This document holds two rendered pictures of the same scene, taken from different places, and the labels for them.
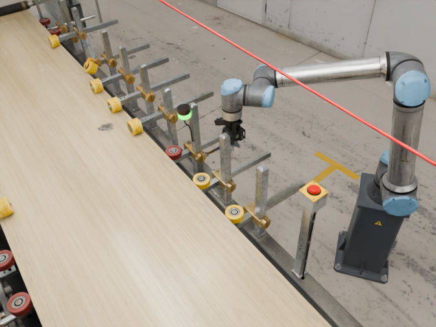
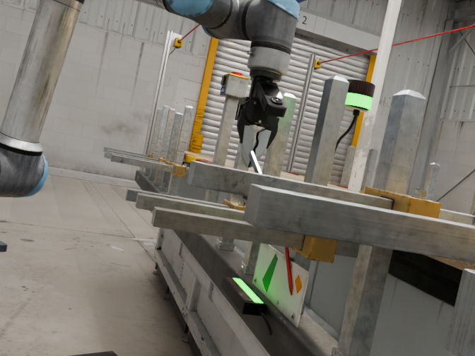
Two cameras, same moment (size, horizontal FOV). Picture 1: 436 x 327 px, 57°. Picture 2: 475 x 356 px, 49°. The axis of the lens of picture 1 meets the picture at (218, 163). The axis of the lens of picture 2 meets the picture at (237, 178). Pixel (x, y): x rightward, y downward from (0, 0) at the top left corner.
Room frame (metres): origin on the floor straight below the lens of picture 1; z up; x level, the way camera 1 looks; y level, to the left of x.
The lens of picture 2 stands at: (2.56, 0.25, 0.99)
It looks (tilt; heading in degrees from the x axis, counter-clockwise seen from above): 3 degrees down; 197
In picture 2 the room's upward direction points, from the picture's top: 12 degrees clockwise
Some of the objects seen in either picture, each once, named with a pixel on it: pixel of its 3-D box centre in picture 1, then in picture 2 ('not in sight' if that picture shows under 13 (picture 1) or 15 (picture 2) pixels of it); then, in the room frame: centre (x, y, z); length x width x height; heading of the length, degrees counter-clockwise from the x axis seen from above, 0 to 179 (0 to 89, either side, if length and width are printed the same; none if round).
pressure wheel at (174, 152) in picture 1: (174, 157); not in sight; (1.52, 0.22, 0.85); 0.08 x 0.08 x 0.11
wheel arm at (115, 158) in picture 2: not in sight; (159, 167); (0.38, -0.78, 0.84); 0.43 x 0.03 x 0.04; 124
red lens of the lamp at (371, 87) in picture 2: (183, 109); (358, 89); (1.52, 0.14, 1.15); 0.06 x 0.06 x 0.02
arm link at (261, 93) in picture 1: (259, 95); (230, 17); (1.41, -0.19, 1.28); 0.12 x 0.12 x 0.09; 78
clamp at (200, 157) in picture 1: (194, 152); (309, 239); (1.56, 0.12, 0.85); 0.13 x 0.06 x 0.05; 34
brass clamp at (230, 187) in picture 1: (223, 180); not in sight; (1.36, -0.02, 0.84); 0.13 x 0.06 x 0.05; 34
